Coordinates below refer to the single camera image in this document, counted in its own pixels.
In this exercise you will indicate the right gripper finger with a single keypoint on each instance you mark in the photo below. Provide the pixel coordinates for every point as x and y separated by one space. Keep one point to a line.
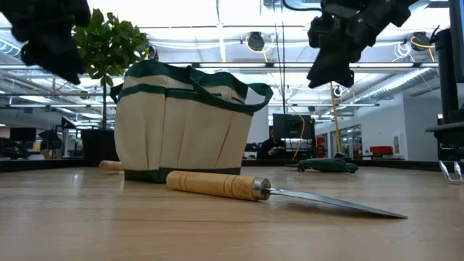
331 72

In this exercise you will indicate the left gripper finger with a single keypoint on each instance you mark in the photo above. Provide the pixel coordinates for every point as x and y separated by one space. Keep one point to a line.
54 61

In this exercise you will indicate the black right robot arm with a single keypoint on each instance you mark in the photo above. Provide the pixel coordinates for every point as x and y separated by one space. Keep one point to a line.
391 11

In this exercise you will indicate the beige green canvas garden bag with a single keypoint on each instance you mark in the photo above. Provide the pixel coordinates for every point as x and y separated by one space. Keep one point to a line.
181 134

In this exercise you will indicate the potted green leafy plant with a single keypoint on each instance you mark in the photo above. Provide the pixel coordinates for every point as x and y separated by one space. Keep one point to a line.
108 43

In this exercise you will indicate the dark background monitor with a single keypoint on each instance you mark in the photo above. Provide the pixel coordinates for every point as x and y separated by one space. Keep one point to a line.
291 126

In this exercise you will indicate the red box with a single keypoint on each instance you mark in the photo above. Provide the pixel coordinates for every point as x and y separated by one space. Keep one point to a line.
381 150

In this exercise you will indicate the person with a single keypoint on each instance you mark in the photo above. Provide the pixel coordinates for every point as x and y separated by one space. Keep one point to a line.
270 148

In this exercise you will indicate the black monitor stand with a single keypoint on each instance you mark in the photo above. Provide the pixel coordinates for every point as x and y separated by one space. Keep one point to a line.
446 72

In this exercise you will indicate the large computer monitor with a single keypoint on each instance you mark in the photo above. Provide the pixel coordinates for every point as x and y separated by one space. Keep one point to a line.
457 36

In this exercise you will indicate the gray rolling computer desk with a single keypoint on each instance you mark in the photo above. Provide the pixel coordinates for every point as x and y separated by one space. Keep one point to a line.
447 132

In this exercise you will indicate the black aluminium table frame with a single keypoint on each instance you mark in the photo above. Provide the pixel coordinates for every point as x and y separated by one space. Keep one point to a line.
36 165

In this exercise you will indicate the clear angled frame bracket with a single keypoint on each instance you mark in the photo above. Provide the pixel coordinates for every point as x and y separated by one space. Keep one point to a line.
449 174

